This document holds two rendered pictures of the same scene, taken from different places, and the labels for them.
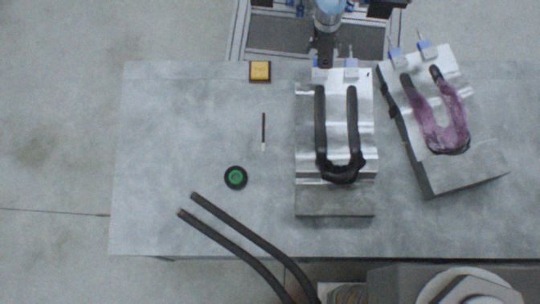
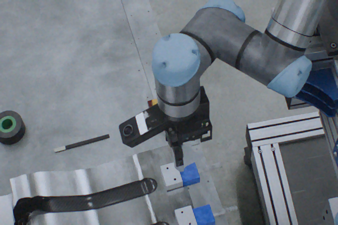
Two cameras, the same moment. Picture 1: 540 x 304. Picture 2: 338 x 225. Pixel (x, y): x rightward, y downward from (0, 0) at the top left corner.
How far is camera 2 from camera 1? 0.99 m
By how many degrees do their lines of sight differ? 29
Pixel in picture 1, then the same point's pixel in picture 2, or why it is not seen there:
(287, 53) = (289, 198)
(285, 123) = not seen: hidden behind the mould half
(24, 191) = not seen: outside the picture
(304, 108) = (114, 174)
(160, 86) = (113, 9)
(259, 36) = (302, 155)
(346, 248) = not seen: outside the picture
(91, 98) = (163, 12)
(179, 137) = (51, 50)
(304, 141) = (59, 182)
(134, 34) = (261, 28)
